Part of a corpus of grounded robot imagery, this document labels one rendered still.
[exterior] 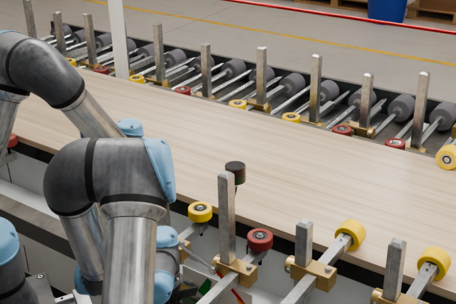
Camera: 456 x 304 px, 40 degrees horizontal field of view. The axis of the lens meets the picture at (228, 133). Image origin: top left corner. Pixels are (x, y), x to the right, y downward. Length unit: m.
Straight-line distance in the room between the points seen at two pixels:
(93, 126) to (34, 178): 1.36
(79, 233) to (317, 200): 1.07
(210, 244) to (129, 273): 1.20
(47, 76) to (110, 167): 0.37
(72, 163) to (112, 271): 0.20
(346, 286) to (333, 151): 0.65
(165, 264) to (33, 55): 0.54
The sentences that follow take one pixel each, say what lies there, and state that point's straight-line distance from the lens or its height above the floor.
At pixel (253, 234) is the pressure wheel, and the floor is 0.90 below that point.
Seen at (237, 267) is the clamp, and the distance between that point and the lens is 1.88.
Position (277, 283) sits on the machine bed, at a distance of 2.14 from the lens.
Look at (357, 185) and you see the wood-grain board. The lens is 2.23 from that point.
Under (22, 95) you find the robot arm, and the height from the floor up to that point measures 1.50.
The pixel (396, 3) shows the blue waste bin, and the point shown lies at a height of 0.25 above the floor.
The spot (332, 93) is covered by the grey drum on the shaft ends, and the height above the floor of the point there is 0.82.
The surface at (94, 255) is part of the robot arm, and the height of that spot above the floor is 1.26.
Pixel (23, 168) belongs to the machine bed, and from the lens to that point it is 2.84.
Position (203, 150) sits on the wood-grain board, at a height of 0.90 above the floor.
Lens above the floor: 2.03
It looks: 26 degrees down
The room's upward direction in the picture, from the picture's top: 1 degrees counter-clockwise
